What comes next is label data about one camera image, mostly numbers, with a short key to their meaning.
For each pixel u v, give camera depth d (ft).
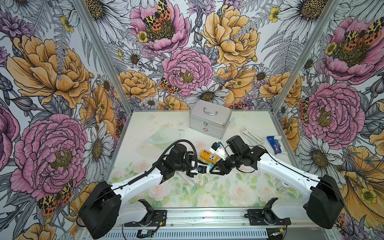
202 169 2.06
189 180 2.79
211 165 2.45
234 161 2.19
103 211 1.34
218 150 2.35
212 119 3.18
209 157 3.06
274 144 3.24
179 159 2.12
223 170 2.22
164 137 3.48
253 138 3.37
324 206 1.32
